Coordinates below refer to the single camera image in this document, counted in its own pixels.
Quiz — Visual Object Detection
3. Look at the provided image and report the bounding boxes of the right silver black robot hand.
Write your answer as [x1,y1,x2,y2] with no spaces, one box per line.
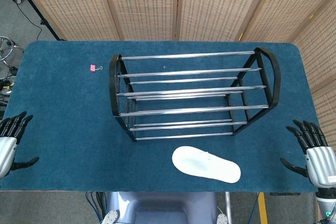
[280,119,336,190]

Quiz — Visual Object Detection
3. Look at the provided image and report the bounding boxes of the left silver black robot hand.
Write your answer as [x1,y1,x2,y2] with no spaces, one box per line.
[0,111,40,180]

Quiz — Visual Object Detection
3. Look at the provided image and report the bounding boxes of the white slipper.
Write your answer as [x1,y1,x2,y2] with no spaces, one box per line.
[172,146,242,184]

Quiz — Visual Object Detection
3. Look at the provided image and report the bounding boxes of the black chrome shoe rack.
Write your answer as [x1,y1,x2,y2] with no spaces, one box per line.
[109,47,281,142]

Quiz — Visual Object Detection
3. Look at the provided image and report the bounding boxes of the blue carpet table mat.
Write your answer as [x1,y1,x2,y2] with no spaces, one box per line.
[0,40,334,193]

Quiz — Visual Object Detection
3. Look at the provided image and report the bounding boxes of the yellow floor tape strip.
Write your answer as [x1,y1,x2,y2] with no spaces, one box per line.
[258,192,269,224]

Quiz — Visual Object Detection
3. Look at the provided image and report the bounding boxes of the white vertical pole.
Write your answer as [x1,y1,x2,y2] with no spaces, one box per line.
[224,191,232,224]

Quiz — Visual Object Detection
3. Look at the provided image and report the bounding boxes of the chrome chair base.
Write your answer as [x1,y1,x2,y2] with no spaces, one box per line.
[0,36,22,65]

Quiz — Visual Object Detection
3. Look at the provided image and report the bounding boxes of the black stand pole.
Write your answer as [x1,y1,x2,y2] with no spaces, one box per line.
[6,0,65,41]

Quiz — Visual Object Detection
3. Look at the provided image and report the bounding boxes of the lilac robot torso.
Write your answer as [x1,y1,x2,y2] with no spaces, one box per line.
[106,191,218,224]

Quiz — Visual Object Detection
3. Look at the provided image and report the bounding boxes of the woven bamboo folding screen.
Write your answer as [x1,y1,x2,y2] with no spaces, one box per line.
[12,0,336,146]

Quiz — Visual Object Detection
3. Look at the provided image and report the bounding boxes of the tangled floor cables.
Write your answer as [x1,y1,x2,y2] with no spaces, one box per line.
[0,63,19,104]

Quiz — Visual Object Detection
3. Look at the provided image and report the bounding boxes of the dark cables beside torso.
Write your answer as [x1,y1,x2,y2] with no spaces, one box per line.
[85,191,107,222]

